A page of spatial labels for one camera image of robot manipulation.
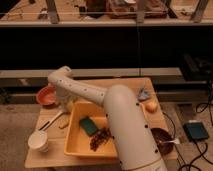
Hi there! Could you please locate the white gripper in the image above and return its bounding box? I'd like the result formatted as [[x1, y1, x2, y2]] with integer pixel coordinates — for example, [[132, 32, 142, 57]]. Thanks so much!
[[56, 87, 76, 110]]

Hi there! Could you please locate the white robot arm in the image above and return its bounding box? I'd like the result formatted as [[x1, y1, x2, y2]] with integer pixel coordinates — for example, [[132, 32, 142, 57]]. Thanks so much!
[[48, 66, 168, 171]]

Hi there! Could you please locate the green sponge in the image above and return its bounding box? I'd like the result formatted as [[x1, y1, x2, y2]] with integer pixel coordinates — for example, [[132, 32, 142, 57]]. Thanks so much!
[[79, 117, 98, 137]]

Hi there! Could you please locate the red bowl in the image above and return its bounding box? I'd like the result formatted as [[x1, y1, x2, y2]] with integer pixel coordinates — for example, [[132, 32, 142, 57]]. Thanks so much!
[[36, 86, 56, 106]]

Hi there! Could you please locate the blue crumpled cloth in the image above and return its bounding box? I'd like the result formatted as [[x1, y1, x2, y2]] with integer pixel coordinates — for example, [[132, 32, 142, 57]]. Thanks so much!
[[137, 88, 150, 102]]

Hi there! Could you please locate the white spoon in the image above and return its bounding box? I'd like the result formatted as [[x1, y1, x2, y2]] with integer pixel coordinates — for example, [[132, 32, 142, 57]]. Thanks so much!
[[157, 138, 180, 144]]

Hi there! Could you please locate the black foot pedal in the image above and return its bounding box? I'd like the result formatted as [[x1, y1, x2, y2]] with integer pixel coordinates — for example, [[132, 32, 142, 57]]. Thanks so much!
[[183, 122, 209, 141]]

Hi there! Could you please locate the black cable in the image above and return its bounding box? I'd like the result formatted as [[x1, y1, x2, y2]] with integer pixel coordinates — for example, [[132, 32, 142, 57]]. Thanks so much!
[[163, 79, 213, 171]]

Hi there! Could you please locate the small yellow block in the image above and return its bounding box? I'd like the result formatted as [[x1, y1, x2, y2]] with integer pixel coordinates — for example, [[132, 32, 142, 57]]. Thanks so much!
[[59, 120, 69, 129]]

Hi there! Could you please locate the white paper cup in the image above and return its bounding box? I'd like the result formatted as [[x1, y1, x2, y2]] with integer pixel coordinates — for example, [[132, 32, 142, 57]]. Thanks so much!
[[28, 131, 49, 152]]

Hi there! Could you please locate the yellow fruit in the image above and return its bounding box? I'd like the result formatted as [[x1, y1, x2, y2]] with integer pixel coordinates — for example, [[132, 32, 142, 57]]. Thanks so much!
[[145, 101, 158, 113]]

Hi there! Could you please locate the dark brown bowl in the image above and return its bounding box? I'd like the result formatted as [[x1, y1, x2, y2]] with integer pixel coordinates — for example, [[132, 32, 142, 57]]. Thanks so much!
[[151, 128, 173, 155]]

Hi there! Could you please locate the yellow plastic tub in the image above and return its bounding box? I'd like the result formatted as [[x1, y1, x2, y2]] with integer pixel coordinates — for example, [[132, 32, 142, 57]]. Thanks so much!
[[63, 100, 148, 159]]

